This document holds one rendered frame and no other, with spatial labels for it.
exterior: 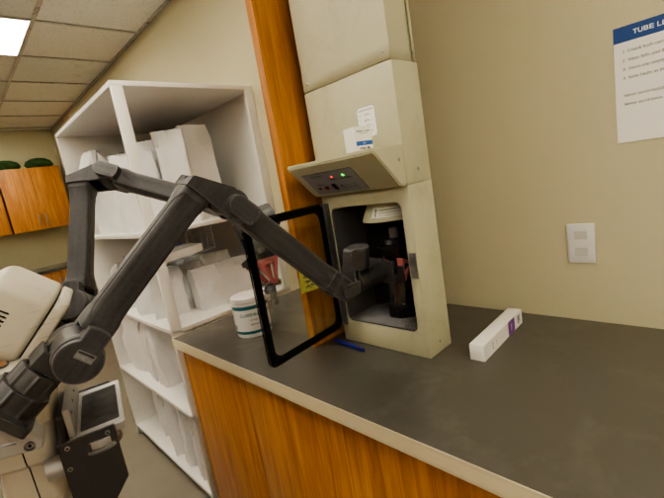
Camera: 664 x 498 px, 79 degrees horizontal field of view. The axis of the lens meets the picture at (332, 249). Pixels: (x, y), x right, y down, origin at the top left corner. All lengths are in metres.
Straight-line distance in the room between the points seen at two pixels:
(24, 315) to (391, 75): 0.92
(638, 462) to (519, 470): 0.18
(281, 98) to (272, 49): 0.14
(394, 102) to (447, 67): 0.46
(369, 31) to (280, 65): 0.32
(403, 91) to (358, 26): 0.20
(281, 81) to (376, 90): 0.34
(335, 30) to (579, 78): 0.65
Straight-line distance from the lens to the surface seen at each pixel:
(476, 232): 1.45
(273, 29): 1.34
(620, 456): 0.87
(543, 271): 1.40
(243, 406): 1.48
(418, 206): 1.06
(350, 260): 1.05
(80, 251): 1.27
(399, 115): 1.04
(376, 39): 1.09
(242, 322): 1.51
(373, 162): 0.97
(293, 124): 1.28
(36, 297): 0.95
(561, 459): 0.84
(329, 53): 1.20
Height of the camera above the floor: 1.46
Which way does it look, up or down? 10 degrees down
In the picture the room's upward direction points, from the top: 10 degrees counter-clockwise
